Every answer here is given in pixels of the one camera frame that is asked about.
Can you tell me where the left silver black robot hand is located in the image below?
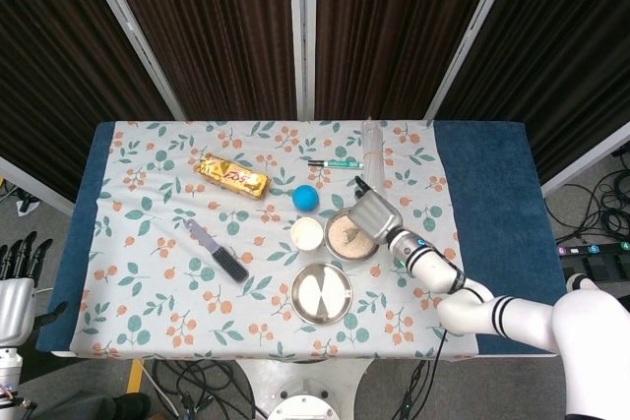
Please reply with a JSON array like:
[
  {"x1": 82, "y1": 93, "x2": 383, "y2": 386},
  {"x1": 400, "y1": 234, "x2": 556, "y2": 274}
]
[{"x1": 0, "y1": 231, "x2": 70, "y2": 348}]

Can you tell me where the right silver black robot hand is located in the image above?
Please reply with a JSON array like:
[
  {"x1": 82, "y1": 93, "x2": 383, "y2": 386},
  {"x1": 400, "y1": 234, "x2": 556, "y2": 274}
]
[{"x1": 348, "y1": 176, "x2": 403, "y2": 245}]

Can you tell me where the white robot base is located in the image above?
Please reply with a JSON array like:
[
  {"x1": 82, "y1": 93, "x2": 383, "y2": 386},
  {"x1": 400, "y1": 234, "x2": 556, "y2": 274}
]
[{"x1": 235, "y1": 358, "x2": 375, "y2": 420}]

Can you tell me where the steel bowl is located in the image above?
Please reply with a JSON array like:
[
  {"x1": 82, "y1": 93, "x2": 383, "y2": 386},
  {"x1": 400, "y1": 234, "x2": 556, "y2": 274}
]
[{"x1": 323, "y1": 208, "x2": 383, "y2": 263}]

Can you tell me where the white paper cup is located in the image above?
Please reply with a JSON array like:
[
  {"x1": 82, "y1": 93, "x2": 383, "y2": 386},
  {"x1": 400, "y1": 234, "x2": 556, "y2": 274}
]
[{"x1": 288, "y1": 215, "x2": 325, "y2": 253}]

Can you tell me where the round steel plate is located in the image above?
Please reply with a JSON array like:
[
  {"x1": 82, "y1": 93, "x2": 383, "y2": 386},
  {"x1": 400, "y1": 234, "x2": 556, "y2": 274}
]
[{"x1": 289, "y1": 263, "x2": 354, "y2": 327}]

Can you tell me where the clear plastic straw bundle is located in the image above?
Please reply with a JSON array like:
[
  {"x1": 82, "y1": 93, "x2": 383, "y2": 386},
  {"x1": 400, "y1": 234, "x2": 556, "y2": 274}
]
[{"x1": 361, "y1": 117, "x2": 388, "y2": 195}]

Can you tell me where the green white marker pen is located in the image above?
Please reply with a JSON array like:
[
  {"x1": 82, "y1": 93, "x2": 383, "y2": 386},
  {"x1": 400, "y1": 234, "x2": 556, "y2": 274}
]
[{"x1": 307, "y1": 158, "x2": 364, "y2": 169}]

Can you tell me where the blue ball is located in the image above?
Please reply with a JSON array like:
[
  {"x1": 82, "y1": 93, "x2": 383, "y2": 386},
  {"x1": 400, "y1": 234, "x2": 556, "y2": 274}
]
[{"x1": 291, "y1": 184, "x2": 322, "y2": 213}]

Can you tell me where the blue table cover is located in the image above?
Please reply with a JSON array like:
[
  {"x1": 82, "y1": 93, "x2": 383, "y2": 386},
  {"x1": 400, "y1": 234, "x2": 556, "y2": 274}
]
[{"x1": 34, "y1": 119, "x2": 567, "y2": 356}]

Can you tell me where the floral tablecloth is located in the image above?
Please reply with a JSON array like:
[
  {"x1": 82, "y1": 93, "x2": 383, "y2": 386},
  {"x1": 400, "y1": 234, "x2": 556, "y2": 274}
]
[{"x1": 68, "y1": 119, "x2": 479, "y2": 360}]

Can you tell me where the black shoe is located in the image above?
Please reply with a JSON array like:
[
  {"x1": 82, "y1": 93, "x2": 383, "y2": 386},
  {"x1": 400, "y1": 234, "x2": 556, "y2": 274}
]
[{"x1": 73, "y1": 392, "x2": 152, "y2": 420}]

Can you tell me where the gold cracker packet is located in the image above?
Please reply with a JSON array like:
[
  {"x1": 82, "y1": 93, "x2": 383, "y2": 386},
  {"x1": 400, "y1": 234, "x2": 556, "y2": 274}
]
[{"x1": 193, "y1": 152, "x2": 273, "y2": 202}]

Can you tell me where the grey black brush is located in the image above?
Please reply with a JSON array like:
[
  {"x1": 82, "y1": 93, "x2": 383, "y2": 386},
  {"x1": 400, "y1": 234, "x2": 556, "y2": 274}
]
[{"x1": 182, "y1": 219, "x2": 249, "y2": 284}]

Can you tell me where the dark brown partition panel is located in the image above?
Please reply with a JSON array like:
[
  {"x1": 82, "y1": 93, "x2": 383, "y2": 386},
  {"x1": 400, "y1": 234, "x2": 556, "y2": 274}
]
[
  {"x1": 314, "y1": 0, "x2": 503, "y2": 121},
  {"x1": 100, "y1": 0, "x2": 299, "y2": 121},
  {"x1": 432, "y1": 0, "x2": 630, "y2": 185},
  {"x1": 0, "y1": 0, "x2": 173, "y2": 200}
]

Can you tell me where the white black sneaker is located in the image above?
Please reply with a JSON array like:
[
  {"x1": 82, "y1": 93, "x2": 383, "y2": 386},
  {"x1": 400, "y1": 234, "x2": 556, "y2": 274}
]
[{"x1": 564, "y1": 272, "x2": 595, "y2": 294}]

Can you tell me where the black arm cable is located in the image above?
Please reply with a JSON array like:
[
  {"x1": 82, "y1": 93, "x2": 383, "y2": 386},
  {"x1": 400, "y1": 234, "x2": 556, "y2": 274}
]
[{"x1": 403, "y1": 242, "x2": 493, "y2": 414}]

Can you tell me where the white partition base rail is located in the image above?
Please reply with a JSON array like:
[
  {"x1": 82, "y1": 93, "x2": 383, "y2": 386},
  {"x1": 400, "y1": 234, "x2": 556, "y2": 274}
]
[
  {"x1": 540, "y1": 137, "x2": 630, "y2": 195},
  {"x1": 0, "y1": 156, "x2": 75, "y2": 217}
]

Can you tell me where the black cable tangle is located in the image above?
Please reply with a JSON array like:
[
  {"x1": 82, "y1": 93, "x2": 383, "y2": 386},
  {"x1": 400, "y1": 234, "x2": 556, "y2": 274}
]
[{"x1": 147, "y1": 358, "x2": 257, "y2": 420}]

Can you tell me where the white partition post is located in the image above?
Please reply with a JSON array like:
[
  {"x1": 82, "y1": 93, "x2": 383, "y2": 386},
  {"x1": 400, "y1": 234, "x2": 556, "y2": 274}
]
[
  {"x1": 422, "y1": 0, "x2": 523, "y2": 121},
  {"x1": 288, "y1": 0, "x2": 319, "y2": 121},
  {"x1": 76, "y1": 0, "x2": 187, "y2": 121}
]

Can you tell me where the black floor cable coil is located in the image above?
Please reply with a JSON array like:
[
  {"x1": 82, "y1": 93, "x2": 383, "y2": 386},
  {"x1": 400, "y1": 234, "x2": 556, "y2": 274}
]
[{"x1": 543, "y1": 151, "x2": 630, "y2": 244}]

